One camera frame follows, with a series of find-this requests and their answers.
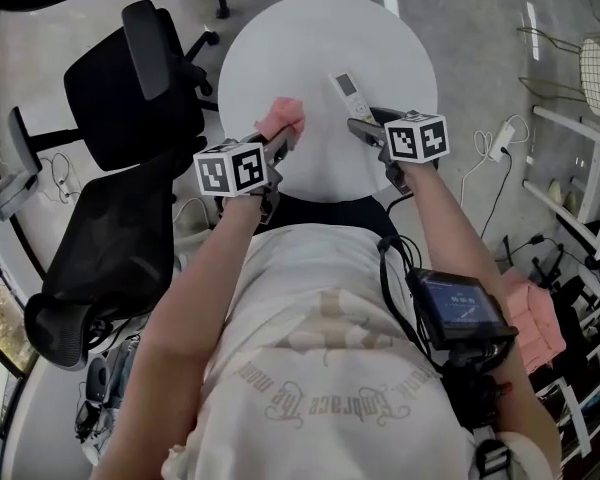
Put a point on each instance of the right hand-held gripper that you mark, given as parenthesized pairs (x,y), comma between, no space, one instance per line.
(417,138)

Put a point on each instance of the person's white printed shirt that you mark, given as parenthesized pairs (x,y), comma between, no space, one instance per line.
(330,368)

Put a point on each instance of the pale slipper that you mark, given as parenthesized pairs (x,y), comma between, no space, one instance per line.
(555,190)
(573,200)

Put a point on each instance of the white remote control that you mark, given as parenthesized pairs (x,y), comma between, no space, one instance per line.
(347,88)

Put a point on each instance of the white side table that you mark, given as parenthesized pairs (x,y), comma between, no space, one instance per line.
(580,168)

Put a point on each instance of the person's left forearm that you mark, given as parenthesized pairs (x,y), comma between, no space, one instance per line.
(180,308)

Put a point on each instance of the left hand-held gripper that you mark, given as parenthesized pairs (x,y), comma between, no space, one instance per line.
(230,170)

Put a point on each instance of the person's right forearm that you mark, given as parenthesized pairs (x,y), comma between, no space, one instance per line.
(455,228)

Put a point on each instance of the pink cloth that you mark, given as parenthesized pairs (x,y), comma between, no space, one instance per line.
(282,115)

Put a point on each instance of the white power strip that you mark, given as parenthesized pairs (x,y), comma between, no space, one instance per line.
(501,140)

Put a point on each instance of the pink quilted cushion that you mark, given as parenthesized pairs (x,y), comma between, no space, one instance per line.
(535,318)

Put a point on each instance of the black screen device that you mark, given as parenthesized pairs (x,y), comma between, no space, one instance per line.
(460,303)

